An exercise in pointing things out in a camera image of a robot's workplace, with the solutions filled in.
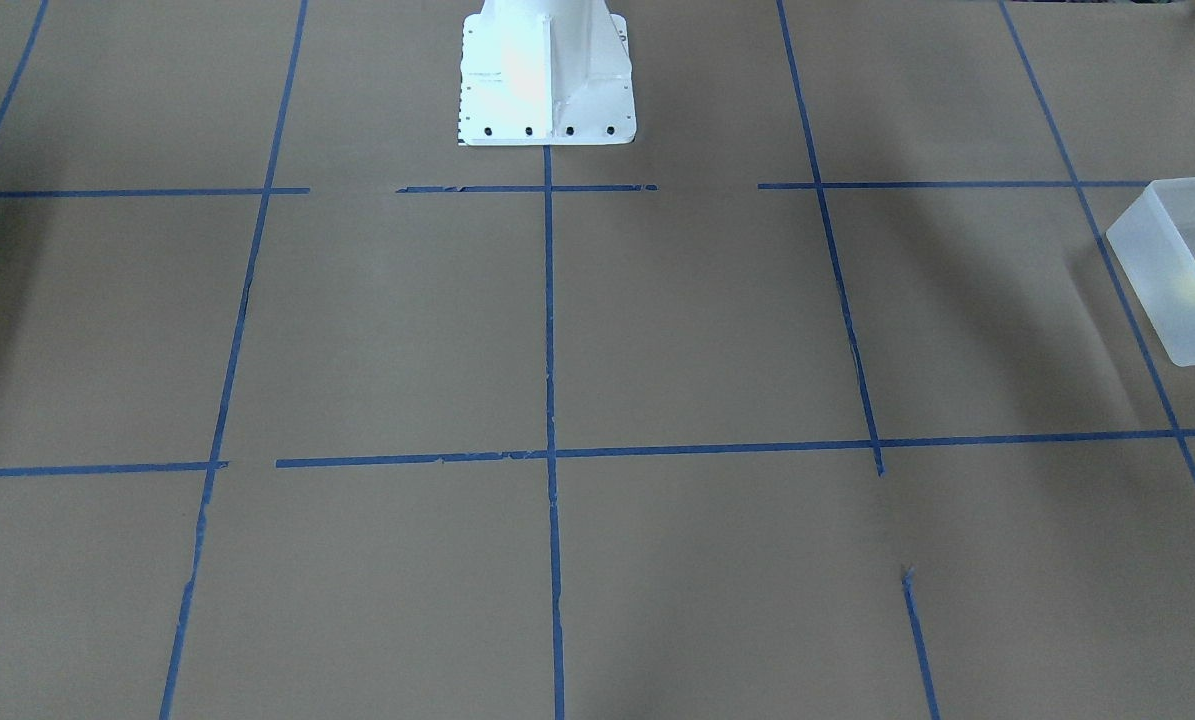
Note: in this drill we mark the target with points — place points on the clear plastic box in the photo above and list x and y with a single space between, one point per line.
1154 240

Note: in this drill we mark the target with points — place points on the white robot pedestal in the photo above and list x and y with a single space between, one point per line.
546 73

